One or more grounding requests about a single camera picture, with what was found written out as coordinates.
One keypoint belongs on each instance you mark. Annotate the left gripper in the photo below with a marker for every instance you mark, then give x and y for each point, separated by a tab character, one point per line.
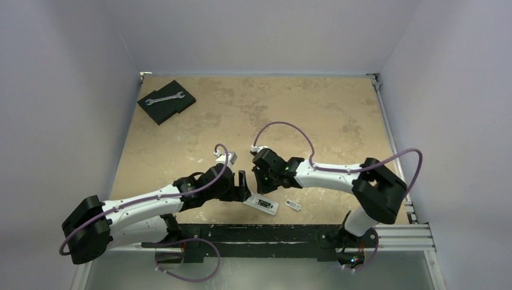
238	193

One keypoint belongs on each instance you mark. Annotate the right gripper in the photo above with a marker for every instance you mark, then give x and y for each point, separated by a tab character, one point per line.
261	176

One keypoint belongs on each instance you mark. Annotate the green AAA battery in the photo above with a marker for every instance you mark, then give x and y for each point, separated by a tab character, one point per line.
267	207

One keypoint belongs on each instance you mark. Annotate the white remote control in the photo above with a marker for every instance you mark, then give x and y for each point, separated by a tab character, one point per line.
252	201

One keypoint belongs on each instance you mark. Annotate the white battery cover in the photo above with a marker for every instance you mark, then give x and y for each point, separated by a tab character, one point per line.
293	205

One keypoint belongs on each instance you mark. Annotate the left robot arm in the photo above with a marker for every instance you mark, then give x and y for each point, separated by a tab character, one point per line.
96	226

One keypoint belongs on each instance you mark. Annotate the silver open-end wrench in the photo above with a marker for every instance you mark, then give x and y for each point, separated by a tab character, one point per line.
151	101

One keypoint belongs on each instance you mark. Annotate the black foam pad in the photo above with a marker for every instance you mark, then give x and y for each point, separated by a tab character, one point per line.
162	111

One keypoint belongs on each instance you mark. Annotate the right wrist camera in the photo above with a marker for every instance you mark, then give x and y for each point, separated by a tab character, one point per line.
256	149

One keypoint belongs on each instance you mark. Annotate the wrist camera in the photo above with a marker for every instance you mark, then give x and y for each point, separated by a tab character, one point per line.
229	157
256	149

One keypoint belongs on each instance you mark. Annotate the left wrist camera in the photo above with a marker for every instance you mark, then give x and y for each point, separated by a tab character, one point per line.
229	157

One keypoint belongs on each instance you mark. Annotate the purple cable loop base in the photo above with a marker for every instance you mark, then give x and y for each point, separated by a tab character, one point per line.
188	258

